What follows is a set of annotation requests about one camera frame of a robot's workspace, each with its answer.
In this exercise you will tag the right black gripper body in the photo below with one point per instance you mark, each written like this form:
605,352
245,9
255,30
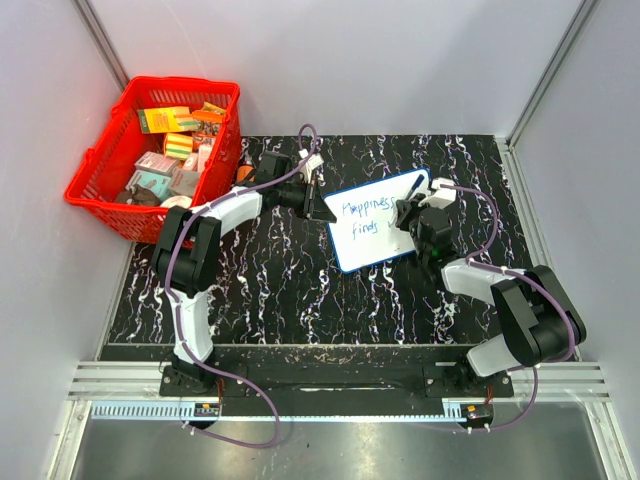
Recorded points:
410,218

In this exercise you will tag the aluminium frame rail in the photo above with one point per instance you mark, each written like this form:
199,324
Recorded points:
122,390

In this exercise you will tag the white tape roll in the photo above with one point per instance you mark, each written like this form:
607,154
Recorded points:
177,201

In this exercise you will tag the orange snack packet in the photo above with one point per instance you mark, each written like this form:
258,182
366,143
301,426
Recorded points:
209,118

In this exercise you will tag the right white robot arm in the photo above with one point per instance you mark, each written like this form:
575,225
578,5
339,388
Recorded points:
538,321

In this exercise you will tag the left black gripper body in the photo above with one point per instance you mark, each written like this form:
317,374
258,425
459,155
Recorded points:
309,199

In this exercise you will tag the teal white box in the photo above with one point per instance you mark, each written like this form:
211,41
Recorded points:
156,183

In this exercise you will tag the yellow green box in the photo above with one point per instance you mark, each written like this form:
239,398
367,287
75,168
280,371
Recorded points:
165,119

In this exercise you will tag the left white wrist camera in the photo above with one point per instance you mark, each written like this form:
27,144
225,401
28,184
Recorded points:
308,164

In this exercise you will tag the striped yellow sponge pack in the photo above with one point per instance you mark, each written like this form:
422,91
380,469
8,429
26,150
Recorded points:
178,145

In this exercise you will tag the orange pump bottle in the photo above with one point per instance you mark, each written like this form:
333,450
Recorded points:
245,169

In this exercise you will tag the red plastic shopping basket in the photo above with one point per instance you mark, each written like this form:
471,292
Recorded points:
107,167

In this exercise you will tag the pink white box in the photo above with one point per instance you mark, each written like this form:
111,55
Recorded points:
157,163

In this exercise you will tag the blue-framed whiteboard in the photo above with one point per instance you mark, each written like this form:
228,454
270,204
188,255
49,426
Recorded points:
364,233

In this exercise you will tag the white marker with blue cap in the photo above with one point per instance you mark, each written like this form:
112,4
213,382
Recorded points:
415,185

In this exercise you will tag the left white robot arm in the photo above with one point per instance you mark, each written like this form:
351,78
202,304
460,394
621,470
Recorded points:
186,254

